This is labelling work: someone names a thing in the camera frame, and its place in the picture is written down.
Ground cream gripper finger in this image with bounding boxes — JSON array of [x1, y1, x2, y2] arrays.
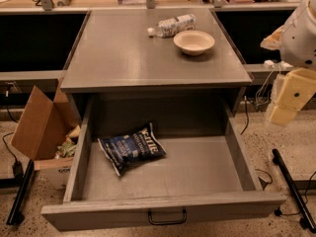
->
[[266, 68, 316, 127], [260, 26, 283, 50]]

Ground blue chip bag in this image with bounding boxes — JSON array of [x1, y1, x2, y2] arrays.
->
[[98, 122, 166, 176]]

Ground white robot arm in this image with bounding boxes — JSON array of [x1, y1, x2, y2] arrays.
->
[[261, 0, 316, 129]]

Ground open grey top drawer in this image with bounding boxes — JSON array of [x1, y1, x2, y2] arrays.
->
[[41, 95, 285, 231]]

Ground grey cabinet with counter top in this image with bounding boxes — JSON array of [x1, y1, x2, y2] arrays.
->
[[61, 8, 251, 119]]

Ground white power strip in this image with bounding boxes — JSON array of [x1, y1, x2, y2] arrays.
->
[[263, 60, 291, 70]]

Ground white paper bowl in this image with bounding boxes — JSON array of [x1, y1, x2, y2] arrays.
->
[[174, 30, 215, 56]]

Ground clear plastic water bottle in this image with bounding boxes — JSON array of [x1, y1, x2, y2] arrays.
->
[[147, 14, 196, 39]]

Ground snack packets in box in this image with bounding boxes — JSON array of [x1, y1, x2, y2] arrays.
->
[[54, 125, 81, 159]]

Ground brown cardboard box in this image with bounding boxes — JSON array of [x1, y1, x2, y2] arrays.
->
[[11, 80, 80, 190]]

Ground black floor rail right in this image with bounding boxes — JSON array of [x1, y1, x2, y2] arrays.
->
[[272, 149, 316, 233]]

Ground black floor rail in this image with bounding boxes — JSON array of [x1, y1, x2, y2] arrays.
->
[[6, 160, 34, 225], [272, 149, 316, 233]]

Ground black drawer handle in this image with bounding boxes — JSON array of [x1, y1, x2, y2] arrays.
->
[[147, 209, 187, 226]]

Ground black power adapter with cable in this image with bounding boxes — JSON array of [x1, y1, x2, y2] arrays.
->
[[2, 132, 24, 179]]

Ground black floor rail left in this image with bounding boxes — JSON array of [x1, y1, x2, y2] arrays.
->
[[6, 160, 34, 225]]

